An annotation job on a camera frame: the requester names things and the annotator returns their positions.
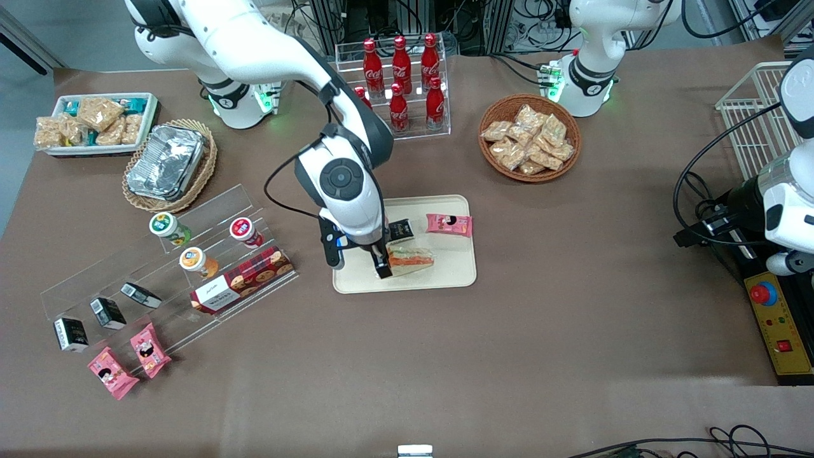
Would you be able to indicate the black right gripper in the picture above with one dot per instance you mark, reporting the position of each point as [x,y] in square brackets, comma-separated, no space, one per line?
[380,259]

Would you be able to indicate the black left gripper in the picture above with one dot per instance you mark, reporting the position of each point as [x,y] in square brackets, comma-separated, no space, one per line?
[741,200]

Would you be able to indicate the triangle sandwich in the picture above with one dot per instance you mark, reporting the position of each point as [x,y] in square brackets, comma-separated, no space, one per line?
[413,259]

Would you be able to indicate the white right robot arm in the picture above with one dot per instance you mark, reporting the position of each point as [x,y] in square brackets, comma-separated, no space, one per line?
[254,44]

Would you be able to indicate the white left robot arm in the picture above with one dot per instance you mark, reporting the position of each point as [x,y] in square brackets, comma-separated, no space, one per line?
[598,63]

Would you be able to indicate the beige plastic tray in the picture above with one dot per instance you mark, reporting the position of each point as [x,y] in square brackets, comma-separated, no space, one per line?
[451,267]

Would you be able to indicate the white rectangular snack tray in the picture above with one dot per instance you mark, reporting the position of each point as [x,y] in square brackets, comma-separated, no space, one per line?
[151,114]

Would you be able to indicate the small black box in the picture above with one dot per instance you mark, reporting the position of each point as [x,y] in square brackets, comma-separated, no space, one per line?
[71,334]
[107,313]
[141,296]
[402,230]

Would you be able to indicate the pink snack packet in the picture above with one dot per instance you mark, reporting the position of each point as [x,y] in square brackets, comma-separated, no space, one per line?
[150,351]
[449,224]
[112,374]

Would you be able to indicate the yellow emergency stop box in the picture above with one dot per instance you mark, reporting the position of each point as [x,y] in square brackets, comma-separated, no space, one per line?
[785,324]

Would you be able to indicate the clear acrylic bottle rack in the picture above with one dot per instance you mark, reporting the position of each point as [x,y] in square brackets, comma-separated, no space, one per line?
[420,135]

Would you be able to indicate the red plaid cookie box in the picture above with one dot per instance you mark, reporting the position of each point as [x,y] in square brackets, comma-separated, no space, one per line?
[245,280]

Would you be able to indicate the red lid cup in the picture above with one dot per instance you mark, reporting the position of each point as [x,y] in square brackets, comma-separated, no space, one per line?
[243,229]

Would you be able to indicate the red cola bottle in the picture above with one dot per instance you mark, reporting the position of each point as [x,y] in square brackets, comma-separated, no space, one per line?
[401,63]
[362,95]
[372,67]
[435,108]
[399,113]
[430,60]

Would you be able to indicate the clear biscuit packet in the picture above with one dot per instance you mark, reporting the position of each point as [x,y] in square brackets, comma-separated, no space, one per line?
[496,131]
[531,117]
[509,154]
[521,134]
[553,130]
[563,151]
[545,158]
[531,167]

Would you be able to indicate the clear acrylic tiered stand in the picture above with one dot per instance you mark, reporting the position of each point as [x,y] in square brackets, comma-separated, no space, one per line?
[216,210]

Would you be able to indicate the small white device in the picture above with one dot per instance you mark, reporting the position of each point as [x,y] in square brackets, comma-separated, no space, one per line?
[414,451]

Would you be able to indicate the orange lid cup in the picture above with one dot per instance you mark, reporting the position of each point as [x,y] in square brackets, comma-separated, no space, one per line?
[193,259]

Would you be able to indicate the round wicker basket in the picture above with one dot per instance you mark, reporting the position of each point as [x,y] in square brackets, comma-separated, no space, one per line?
[502,108]

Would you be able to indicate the oval wicker basket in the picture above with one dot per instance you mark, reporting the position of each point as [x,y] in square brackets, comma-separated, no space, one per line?
[203,172]

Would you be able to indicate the green lid cup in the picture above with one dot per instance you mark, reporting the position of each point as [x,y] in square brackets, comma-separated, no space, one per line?
[164,224]

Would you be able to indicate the silver foil container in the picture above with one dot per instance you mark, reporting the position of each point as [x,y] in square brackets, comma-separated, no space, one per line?
[165,162]

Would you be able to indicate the crumpled white plastic sheet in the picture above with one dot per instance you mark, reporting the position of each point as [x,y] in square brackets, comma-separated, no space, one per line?
[286,19]

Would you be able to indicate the clear rice cracker packet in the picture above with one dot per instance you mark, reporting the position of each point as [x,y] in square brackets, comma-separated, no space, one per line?
[48,135]
[98,112]
[110,135]
[131,128]
[73,131]

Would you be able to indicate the teal snack packet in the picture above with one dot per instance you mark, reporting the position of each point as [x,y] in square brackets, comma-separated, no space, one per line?
[135,103]
[72,108]

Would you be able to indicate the dark metal bar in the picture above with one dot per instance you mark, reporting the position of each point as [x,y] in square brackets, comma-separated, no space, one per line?
[22,41]

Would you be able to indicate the aluminium frame rack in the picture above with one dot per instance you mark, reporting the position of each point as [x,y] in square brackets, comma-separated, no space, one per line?
[477,25]

